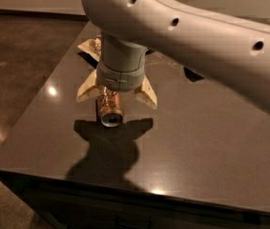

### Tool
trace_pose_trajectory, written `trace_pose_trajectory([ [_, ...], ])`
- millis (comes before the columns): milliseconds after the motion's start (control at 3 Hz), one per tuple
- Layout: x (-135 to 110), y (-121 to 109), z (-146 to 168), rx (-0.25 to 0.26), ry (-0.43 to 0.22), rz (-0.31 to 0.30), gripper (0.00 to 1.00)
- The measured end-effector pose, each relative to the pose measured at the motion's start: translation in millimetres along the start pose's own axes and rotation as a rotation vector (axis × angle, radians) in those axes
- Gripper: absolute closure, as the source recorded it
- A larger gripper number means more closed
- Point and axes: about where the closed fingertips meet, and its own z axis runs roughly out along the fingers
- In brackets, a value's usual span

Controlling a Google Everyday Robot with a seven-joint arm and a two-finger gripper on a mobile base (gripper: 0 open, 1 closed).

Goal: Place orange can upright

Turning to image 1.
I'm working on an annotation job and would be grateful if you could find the brown and cream snack bag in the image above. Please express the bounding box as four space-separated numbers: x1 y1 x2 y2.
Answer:
78 37 101 61

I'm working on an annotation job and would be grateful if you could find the green snack bag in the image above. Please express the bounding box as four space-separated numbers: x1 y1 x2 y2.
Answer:
183 68 203 82

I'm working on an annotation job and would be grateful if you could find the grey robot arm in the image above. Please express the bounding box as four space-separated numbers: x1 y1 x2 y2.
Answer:
82 0 270 114

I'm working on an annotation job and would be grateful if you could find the orange soda can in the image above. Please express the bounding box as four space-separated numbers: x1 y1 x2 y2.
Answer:
96 91 124 128

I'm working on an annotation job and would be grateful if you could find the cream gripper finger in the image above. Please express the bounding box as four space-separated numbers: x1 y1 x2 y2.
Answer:
135 76 157 110
76 71 104 102

